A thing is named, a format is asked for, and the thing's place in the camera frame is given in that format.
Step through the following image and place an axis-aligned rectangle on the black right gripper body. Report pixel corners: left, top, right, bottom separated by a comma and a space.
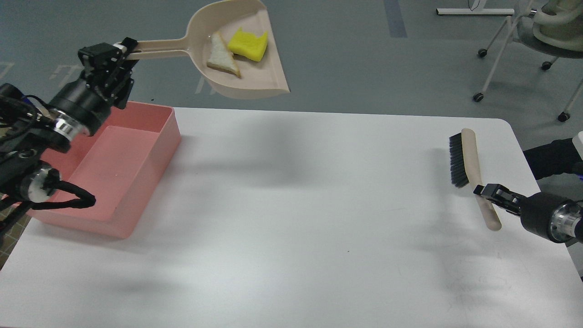
520, 192, 570, 240

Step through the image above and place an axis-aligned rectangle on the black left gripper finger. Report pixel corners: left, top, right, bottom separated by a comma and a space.
109, 37, 138, 87
78, 43, 119, 94

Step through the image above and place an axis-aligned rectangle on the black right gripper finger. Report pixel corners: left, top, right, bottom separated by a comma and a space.
483, 184, 524, 201
473, 184, 522, 216

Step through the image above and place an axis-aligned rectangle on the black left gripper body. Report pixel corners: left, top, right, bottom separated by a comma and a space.
49, 77, 134, 136

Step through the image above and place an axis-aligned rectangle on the beige hand brush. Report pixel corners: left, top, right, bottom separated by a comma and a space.
449, 128, 502, 232

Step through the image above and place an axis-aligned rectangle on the white bread slice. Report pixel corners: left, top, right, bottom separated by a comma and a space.
206, 31, 241, 78

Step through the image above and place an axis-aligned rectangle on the yellow sponge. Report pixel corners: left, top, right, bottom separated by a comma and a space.
227, 27, 269, 62

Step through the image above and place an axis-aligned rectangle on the beige plastic dustpan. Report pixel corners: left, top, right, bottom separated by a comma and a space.
128, 0, 290, 99

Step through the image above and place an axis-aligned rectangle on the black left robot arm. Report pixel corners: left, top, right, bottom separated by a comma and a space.
0, 37, 138, 236

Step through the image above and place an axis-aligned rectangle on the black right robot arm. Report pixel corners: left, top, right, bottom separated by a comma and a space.
473, 132, 583, 243

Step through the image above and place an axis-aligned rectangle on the pink plastic bin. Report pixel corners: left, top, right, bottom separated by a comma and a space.
28, 102, 181, 238

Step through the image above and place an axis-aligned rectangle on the checkered beige cloth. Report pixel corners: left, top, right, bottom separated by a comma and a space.
0, 199, 31, 269

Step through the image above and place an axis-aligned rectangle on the white office chair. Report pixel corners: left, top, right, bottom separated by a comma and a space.
472, 0, 583, 103

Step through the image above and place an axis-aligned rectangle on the white table leg base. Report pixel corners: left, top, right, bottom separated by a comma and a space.
435, 8, 515, 16

